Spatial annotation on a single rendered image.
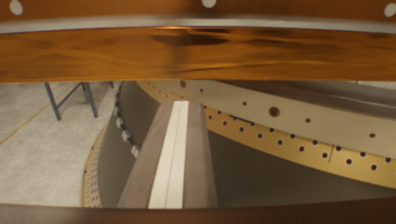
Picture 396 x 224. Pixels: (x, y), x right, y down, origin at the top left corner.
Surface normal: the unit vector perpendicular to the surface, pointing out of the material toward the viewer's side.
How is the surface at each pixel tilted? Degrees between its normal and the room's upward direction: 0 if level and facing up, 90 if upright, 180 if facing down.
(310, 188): 62
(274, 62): 90
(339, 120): 90
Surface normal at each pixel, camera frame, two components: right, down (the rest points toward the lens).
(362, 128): -0.44, 0.44
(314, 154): -0.42, -0.04
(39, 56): 0.02, 0.48
